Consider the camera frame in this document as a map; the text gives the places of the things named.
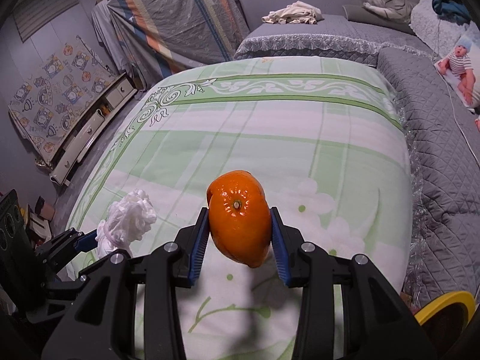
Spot grey window blind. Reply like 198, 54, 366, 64
13, 0, 81, 42

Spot grey hanging cloth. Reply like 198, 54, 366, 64
91, 0, 128, 76

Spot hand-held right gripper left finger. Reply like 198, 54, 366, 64
40, 207, 211, 360

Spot grey lace-trimmed bedspread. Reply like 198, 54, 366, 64
234, 13, 424, 68

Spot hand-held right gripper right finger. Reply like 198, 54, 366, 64
269, 206, 437, 360

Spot yellow round bin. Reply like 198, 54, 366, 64
414, 290, 479, 346

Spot white TV cabinet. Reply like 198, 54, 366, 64
49, 71, 137, 187

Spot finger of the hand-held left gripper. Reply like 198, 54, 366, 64
46, 274, 91, 298
35, 228, 101, 268

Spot white embossed cover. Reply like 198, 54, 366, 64
410, 0, 480, 57

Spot beige crumpled clothes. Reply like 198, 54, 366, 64
262, 2, 324, 25

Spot grey quilted bedspread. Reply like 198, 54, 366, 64
377, 47, 480, 308

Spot green floral quilt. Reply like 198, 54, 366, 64
65, 55, 421, 360

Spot cartoon printed cloth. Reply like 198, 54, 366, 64
8, 35, 117, 158

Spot grey bolster pillow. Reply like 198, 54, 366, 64
343, 4, 415, 34

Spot orange tangerine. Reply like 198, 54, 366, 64
207, 170, 272, 269

